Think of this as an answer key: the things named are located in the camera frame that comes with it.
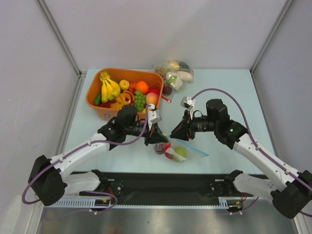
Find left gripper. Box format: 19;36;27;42
124;120;167;146

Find clear zip top bag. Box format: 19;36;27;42
154;139;209;163

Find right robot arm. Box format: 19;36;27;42
170;97;312;219

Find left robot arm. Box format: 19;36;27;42
26;104;168;206

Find red fake chili pepper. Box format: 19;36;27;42
163;143;180;162

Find green fake pear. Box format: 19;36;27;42
174;147;187;158

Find fake peach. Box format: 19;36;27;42
145;92;159;106

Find green fake grapes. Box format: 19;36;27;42
134;91;146;112

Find dark red fake plum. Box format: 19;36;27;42
162;84;173;96

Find red fake apple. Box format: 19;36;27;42
148;88;160;96

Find fake orange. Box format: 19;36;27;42
135;80;150;95

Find yellow fake apple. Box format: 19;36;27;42
119;79;130;91

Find yellow fake banana bunch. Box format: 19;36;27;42
99;71;121;103

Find orange plastic bin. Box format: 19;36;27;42
86;68;164;120

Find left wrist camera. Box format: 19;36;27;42
147;104;162;129

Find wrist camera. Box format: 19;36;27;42
147;104;162;129
180;97;195;119

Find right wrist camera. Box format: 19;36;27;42
180;97;195;119

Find yellow fake pepper ring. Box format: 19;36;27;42
109;90;135;109

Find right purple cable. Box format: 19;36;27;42
190;88;312;217

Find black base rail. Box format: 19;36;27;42
70;171;255;207

